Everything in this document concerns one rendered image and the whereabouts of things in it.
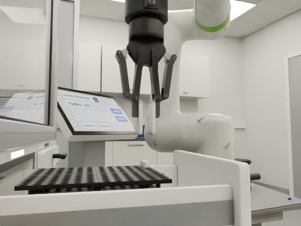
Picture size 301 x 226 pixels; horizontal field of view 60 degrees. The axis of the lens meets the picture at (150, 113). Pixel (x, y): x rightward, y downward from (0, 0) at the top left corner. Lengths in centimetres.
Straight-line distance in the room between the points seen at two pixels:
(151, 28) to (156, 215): 35
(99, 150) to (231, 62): 419
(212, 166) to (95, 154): 102
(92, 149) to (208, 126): 76
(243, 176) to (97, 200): 20
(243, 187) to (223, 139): 42
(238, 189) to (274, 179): 445
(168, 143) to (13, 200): 55
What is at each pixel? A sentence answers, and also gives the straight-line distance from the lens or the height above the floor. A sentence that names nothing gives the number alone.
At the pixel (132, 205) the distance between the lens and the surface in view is 37.
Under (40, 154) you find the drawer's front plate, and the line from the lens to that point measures 66.
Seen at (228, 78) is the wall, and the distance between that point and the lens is 520.
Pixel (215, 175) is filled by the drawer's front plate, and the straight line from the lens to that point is 46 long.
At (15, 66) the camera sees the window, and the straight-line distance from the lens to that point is 53.
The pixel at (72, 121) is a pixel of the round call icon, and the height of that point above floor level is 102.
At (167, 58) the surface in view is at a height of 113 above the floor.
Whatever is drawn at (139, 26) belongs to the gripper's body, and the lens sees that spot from 55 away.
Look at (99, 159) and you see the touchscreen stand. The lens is 145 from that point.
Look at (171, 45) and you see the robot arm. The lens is 95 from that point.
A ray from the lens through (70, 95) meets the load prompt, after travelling 138.
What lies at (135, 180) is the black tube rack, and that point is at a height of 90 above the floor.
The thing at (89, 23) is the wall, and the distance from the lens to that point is 445.
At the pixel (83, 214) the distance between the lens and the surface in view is 36.
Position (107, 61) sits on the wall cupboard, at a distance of 392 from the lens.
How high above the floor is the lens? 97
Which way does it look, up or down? 4 degrees up
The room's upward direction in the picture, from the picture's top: straight up
